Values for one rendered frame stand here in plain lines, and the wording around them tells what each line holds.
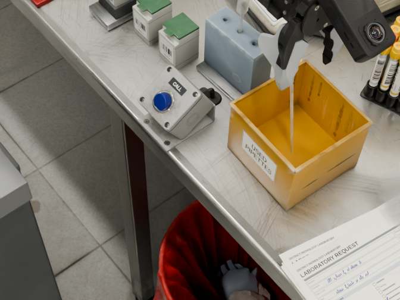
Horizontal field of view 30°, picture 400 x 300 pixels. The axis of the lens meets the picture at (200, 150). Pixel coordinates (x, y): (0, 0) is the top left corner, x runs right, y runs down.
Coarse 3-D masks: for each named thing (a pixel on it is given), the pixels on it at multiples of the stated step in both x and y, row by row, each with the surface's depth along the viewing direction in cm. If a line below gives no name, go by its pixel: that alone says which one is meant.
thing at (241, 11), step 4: (240, 0) 99; (244, 0) 99; (248, 0) 99; (240, 4) 99; (244, 4) 99; (248, 4) 100; (236, 8) 101; (240, 8) 100; (244, 8) 100; (240, 12) 100; (244, 12) 101
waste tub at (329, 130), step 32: (256, 96) 100; (288, 96) 106; (320, 96) 103; (256, 128) 95; (288, 128) 106; (320, 128) 107; (352, 128) 100; (256, 160) 99; (288, 160) 103; (320, 160) 94; (352, 160) 102; (288, 192) 96
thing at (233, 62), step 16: (224, 16) 106; (208, 32) 107; (224, 32) 104; (256, 32) 104; (208, 48) 110; (224, 48) 106; (240, 48) 103; (256, 48) 103; (208, 64) 113; (224, 64) 109; (240, 64) 105; (256, 64) 103; (224, 80) 111; (240, 80) 108; (256, 80) 106
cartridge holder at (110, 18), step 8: (104, 0) 117; (96, 8) 118; (104, 8) 118; (112, 8) 116; (120, 8) 116; (128, 8) 117; (96, 16) 118; (104, 16) 117; (112, 16) 117; (120, 16) 117; (128, 16) 118; (104, 24) 117; (112, 24) 117
